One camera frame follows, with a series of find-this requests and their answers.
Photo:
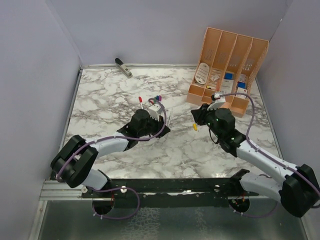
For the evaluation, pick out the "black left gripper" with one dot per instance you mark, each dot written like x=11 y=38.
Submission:
x=159 y=124

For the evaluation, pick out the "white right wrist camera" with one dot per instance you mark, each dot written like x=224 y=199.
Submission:
x=218 y=100

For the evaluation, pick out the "peach desk organizer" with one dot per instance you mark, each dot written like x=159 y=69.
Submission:
x=234 y=60

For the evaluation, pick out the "black grey stapler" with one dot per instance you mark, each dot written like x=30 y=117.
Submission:
x=123 y=68

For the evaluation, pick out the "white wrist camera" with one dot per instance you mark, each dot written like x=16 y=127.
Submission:
x=218 y=100
x=155 y=111

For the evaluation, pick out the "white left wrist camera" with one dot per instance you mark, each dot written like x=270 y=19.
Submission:
x=155 y=111

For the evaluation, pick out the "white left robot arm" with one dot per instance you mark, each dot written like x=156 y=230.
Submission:
x=74 y=162

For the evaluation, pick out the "white oval perforated item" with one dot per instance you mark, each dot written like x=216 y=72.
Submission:
x=202 y=73

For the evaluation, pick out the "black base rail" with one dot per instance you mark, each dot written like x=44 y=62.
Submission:
x=168 y=192

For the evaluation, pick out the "aluminium frame profile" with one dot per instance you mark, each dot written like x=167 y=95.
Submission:
x=56 y=191

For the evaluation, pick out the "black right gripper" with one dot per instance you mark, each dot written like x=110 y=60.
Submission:
x=199 y=114

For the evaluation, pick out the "white pen yellow ink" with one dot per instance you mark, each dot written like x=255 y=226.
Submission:
x=170 y=115

